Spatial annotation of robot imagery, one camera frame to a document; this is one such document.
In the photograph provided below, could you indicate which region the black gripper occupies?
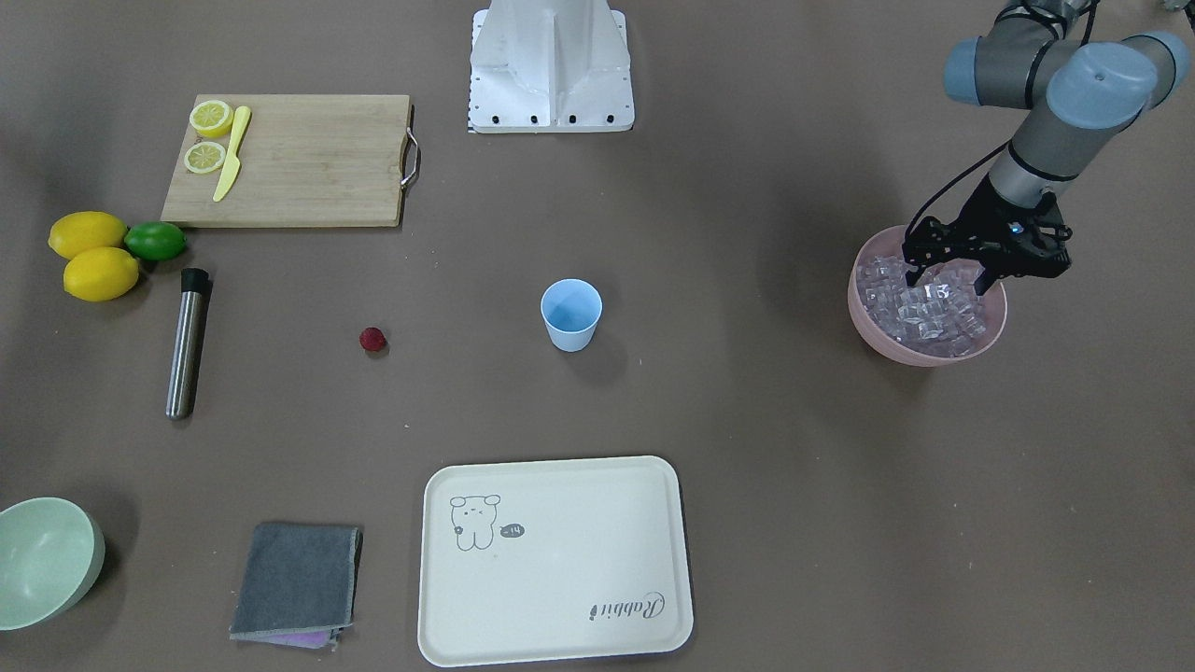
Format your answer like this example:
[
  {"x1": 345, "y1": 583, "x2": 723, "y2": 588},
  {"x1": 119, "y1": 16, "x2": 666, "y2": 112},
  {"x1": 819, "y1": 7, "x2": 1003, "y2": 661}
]
[{"x1": 902, "y1": 177, "x2": 1072, "y2": 300}]

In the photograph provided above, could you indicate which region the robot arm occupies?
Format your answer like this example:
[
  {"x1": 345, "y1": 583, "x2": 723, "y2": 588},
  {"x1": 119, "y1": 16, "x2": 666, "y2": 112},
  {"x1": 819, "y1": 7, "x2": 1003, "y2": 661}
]
[{"x1": 902, "y1": 1, "x2": 1191, "y2": 295}]

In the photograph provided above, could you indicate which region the pink bowl of ice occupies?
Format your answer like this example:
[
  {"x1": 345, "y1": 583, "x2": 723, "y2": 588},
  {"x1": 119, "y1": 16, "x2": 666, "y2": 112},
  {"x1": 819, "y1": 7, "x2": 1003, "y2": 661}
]
[{"x1": 848, "y1": 227, "x2": 1009, "y2": 367}]

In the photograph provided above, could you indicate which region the light blue plastic cup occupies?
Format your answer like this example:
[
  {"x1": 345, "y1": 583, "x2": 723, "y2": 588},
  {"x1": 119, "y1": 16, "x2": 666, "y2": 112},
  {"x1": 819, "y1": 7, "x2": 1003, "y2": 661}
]
[{"x1": 541, "y1": 279, "x2": 603, "y2": 353}]

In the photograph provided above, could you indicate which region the cream rabbit serving tray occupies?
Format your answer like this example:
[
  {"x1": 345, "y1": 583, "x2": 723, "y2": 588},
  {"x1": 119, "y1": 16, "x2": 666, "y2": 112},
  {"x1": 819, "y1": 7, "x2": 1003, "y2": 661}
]
[{"x1": 417, "y1": 456, "x2": 695, "y2": 668}]

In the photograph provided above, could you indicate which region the red strawberry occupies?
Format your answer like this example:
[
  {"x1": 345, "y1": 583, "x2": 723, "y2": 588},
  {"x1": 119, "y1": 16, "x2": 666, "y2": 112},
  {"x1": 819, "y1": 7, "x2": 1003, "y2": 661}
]
[{"x1": 359, "y1": 326, "x2": 388, "y2": 353}]

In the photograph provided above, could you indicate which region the grey folded cloth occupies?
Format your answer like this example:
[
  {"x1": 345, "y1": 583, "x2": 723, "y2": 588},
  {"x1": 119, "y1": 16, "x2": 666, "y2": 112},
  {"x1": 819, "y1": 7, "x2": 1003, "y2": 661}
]
[{"x1": 228, "y1": 523, "x2": 361, "y2": 650}]

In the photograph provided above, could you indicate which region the yellow plastic knife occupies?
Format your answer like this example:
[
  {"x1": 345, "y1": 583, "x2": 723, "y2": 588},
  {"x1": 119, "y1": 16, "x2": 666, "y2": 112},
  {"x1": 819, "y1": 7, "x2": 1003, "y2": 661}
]
[{"x1": 212, "y1": 105, "x2": 252, "y2": 203}]

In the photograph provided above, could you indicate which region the lemon slice lower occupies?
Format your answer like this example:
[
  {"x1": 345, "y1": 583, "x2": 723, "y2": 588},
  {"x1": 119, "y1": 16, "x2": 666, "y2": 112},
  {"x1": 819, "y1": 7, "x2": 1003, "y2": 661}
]
[{"x1": 182, "y1": 141, "x2": 227, "y2": 175}]

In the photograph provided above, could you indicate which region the lemon slice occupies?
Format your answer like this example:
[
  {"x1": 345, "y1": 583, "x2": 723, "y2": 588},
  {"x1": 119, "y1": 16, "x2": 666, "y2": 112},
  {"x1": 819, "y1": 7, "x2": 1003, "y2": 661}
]
[
  {"x1": 189, "y1": 99, "x2": 234, "y2": 139},
  {"x1": 182, "y1": 141, "x2": 227, "y2": 175}
]

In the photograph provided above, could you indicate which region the lemon slice upper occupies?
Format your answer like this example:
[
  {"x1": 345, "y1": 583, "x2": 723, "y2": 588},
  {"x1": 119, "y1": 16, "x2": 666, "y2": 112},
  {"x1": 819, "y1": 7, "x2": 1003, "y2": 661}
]
[{"x1": 189, "y1": 99, "x2": 234, "y2": 139}]

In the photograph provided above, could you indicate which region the steel muddler black tip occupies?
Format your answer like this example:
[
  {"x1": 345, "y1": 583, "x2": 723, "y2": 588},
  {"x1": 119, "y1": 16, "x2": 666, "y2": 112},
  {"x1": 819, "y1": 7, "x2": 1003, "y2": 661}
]
[{"x1": 165, "y1": 267, "x2": 212, "y2": 421}]

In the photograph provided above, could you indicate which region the green lime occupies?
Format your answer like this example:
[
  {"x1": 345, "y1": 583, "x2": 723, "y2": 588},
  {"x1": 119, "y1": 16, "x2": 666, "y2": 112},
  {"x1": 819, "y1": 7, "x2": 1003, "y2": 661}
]
[{"x1": 123, "y1": 221, "x2": 188, "y2": 262}]

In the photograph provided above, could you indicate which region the yellow lemon lower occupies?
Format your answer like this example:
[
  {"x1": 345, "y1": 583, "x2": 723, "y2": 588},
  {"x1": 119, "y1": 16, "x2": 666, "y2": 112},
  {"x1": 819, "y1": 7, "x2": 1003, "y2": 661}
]
[{"x1": 63, "y1": 246, "x2": 140, "y2": 303}]

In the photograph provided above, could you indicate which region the yellow lemon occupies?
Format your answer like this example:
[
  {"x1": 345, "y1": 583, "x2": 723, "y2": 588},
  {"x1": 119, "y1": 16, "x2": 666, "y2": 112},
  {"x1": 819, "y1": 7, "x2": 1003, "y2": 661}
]
[
  {"x1": 63, "y1": 246, "x2": 140, "y2": 303},
  {"x1": 48, "y1": 210, "x2": 128, "y2": 259}
]

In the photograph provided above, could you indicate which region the yellow lemon upper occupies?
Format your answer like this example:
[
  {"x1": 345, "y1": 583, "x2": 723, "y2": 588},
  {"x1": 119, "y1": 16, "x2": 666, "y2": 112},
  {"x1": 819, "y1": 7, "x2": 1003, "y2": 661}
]
[{"x1": 48, "y1": 210, "x2": 128, "y2": 259}]

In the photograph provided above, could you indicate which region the mint green bowl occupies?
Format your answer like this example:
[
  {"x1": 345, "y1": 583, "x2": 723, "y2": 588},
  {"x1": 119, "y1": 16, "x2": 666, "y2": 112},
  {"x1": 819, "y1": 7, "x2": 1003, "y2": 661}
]
[{"x1": 1, "y1": 497, "x2": 105, "y2": 631}]

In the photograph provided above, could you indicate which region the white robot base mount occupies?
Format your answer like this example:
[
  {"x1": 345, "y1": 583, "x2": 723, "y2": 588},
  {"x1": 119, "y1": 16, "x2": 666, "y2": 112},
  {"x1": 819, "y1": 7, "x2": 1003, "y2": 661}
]
[{"x1": 467, "y1": 1, "x2": 636, "y2": 133}]

